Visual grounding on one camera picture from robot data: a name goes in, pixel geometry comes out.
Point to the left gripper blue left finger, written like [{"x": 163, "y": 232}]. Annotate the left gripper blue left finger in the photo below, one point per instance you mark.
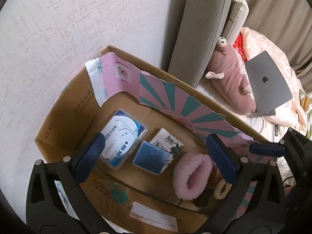
[{"x": 86, "y": 158}]

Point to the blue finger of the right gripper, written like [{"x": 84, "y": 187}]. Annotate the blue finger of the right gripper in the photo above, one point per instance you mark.
[{"x": 267, "y": 149}]

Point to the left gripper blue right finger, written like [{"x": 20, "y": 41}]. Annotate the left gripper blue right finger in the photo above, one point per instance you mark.
[{"x": 223, "y": 157}]

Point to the cream fluffy scrunchie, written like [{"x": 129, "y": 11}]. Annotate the cream fluffy scrunchie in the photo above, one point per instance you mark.
[{"x": 221, "y": 189}]

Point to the pink fluffy scrunchie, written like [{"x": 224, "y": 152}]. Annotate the pink fluffy scrunchie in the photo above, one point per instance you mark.
[{"x": 190, "y": 175}]

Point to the dark red rectangular box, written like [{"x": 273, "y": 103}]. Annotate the dark red rectangular box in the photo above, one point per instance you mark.
[{"x": 203, "y": 200}]

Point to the dental floss pick box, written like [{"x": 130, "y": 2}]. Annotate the dental floss pick box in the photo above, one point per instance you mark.
[{"x": 122, "y": 134}]

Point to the blue square box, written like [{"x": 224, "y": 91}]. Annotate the blue square box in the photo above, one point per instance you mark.
[{"x": 150, "y": 158}]

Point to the white ink-painting tissue pack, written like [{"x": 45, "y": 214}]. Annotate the white ink-painting tissue pack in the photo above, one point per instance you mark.
[{"x": 167, "y": 142}]

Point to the peach quilted blanket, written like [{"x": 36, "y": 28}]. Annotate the peach quilted blanket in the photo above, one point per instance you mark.
[{"x": 290, "y": 114}]

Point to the grey laptop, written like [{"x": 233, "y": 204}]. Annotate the grey laptop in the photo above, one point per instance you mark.
[{"x": 268, "y": 85}]

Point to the pink patterned cardboard box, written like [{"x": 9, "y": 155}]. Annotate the pink patterned cardboard box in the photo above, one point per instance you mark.
[{"x": 132, "y": 198}]

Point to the pink plush pig toy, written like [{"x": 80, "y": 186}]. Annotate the pink plush pig toy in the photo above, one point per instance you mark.
[{"x": 224, "y": 71}]

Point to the red fabric item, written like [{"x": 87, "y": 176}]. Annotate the red fabric item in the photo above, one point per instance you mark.
[{"x": 238, "y": 45}]

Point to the grey upholstered headboard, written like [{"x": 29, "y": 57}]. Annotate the grey upholstered headboard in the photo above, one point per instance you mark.
[{"x": 201, "y": 26}]

